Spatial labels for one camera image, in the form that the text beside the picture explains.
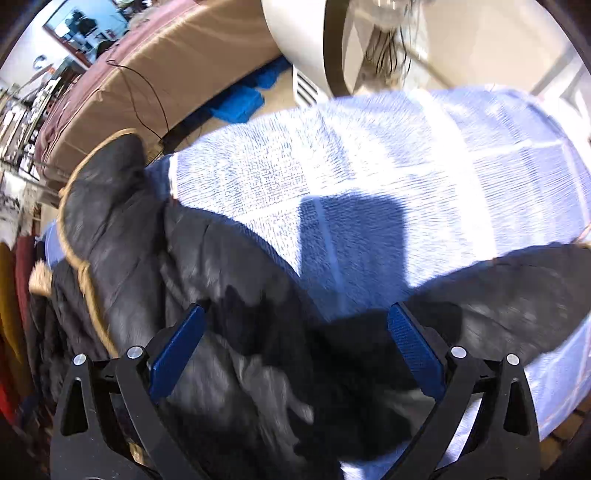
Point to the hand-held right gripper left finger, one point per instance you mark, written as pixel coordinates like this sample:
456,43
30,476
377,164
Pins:
178,355

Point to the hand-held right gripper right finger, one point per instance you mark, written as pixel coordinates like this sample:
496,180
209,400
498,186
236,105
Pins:
413,355

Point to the black quilted jacket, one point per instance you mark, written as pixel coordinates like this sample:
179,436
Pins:
138,258

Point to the dark fur trimmed coat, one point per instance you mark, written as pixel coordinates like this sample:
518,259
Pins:
55,323

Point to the red garment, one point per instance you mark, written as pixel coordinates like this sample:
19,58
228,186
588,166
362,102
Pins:
25,277

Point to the mustard yellow garment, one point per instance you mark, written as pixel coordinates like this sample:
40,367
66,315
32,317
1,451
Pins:
9,300

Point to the blue checked blanket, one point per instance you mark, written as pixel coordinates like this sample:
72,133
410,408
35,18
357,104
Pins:
369,161

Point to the blue plastic crate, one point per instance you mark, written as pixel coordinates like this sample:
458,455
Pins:
240,104

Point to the massage bed with pink cover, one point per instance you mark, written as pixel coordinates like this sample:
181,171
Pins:
184,60

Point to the white standing appliance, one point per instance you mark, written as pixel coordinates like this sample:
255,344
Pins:
295,37

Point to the red framed doorway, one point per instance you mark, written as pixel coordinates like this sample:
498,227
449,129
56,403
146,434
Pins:
87,23

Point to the pipe wall shelf with products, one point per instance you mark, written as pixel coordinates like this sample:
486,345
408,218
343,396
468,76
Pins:
23,120

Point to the round wall clock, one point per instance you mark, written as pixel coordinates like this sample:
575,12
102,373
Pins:
40,60

